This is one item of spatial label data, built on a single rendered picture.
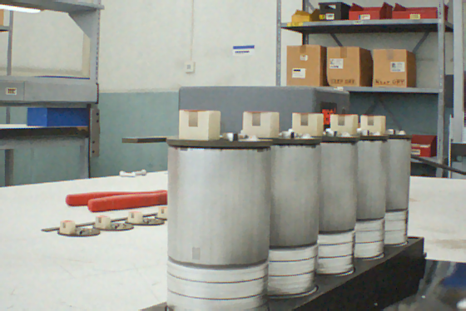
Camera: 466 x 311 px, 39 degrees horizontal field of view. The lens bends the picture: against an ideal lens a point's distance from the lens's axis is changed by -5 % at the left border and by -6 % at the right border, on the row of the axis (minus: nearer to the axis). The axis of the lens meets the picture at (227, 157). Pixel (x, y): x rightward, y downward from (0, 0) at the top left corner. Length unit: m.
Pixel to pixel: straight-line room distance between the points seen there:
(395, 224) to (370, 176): 0.03
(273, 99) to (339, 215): 0.47
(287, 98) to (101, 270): 0.40
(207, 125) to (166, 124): 5.74
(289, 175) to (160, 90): 5.78
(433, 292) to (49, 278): 0.15
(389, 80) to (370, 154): 4.33
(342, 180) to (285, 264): 0.04
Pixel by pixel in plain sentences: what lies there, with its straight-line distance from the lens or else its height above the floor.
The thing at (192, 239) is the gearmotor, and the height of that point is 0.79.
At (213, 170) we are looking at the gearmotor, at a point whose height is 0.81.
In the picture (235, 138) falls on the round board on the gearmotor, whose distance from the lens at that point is 0.16.
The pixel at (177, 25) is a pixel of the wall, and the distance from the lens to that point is 5.90.
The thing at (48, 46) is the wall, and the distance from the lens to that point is 6.13.
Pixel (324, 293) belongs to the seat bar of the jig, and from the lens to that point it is 0.19.
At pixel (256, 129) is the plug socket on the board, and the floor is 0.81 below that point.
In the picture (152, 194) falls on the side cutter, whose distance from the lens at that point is 0.51.
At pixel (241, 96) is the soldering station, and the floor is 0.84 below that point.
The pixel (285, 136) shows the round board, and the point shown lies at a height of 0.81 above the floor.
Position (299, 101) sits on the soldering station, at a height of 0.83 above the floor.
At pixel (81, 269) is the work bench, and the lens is 0.31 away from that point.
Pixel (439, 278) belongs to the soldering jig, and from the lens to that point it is 0.26.
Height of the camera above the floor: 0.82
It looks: 4 degrees down
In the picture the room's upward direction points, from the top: 1 degrees clockwise
